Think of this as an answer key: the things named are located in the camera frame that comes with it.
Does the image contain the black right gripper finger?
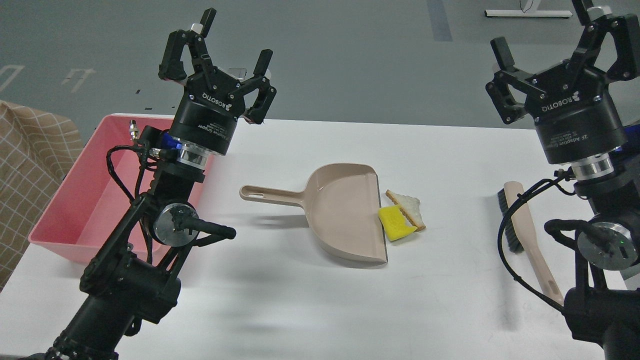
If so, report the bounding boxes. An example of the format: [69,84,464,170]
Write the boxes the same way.
[566,0,640,81]
[486,36,546,125]

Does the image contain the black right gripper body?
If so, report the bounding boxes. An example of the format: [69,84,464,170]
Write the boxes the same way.
[525,64,627,165]

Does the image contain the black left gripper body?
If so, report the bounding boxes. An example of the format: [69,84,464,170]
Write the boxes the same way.
[168,75,246,156]

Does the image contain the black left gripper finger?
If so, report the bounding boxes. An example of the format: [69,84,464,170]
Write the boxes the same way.
[241,48,277,125]
[158,8,217,88]

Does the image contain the beige plastic dustpan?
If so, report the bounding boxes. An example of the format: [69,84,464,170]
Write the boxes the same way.
[238,162,388,264]

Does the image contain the beige hand brush black bristles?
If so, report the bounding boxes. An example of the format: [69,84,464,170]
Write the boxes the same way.
[497,181,564,306]

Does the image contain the toast bread slice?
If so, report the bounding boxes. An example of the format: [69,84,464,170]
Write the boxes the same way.
[385,189,426,231]

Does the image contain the yellow sponge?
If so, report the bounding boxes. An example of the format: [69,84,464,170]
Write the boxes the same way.
[377,204,418,242]

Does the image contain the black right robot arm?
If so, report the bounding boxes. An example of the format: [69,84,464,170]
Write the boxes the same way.
[486,0,640,360]

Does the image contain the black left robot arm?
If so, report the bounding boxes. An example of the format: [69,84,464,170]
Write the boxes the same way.
[29,7,277,360]

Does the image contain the pink plastic bin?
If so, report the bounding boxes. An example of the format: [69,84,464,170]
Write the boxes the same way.
[28,113,217,265]

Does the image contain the white desk base foot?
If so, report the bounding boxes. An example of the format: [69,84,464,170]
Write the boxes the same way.
[484,0,573,19]

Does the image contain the brown checkered cloth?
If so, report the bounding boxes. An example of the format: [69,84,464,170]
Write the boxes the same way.
[0,100,84,287]

